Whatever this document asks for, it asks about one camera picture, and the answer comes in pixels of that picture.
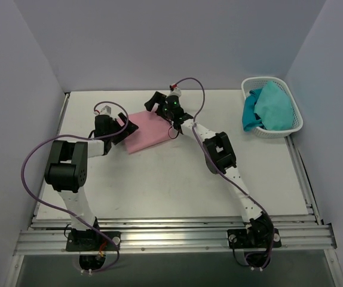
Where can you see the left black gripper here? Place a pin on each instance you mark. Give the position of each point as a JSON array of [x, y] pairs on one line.
[[123, 128]]

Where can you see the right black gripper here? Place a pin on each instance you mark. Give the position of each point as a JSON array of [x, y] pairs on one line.
[[158, 102]]

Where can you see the pink t shirt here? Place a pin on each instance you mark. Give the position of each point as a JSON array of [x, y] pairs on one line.
[[153, 130]]

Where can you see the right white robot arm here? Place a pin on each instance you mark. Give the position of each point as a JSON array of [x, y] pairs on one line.
[[219, 156]]

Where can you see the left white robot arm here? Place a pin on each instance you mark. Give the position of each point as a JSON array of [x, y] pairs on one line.
[[66, 169]]

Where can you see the white plastic basket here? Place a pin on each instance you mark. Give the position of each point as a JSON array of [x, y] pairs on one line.
[[258, 82]]

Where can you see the dark teal t shirt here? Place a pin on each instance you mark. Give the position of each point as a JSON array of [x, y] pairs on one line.
[[250, 119]]

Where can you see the light teal t shirt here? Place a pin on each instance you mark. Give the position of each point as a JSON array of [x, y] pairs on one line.
[[274, 108]]

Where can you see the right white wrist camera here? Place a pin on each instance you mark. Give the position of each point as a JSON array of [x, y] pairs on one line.
[[176, 89]]

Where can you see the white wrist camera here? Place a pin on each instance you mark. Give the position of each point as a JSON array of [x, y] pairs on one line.
[[106, 110], [176, 89]]

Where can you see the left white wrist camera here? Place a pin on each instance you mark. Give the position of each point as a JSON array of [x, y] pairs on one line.
[[106, 110]]

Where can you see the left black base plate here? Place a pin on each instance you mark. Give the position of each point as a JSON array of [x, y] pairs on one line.
[[111, 240]]

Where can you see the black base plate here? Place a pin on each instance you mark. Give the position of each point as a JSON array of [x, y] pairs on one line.
[[111, 240], [248, 238]]

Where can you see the aluminium rail frame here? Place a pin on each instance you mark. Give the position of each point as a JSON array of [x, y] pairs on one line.
[[174, 214]]

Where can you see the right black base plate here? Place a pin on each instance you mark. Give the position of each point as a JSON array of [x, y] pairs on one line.
[[248, 238]]

